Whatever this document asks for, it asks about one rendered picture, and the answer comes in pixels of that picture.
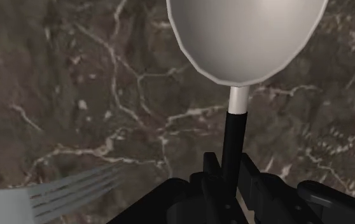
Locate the silver fork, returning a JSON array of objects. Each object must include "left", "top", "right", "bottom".
[{"left": 0, "top": 164, "right": 125, "bottom": 224}]

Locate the silver pan with black handle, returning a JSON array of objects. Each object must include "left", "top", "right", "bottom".
[{"left": 165, "top": 0, "right": 330, "bottom": 199}]

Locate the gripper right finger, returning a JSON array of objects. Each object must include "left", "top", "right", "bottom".
[{"left": 237, "top": 152, "right": 355, "bottom": 224}]

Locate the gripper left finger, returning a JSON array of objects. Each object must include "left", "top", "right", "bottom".
[{"left": 108, "top": 151, "right": 249, "bottom": 224}]

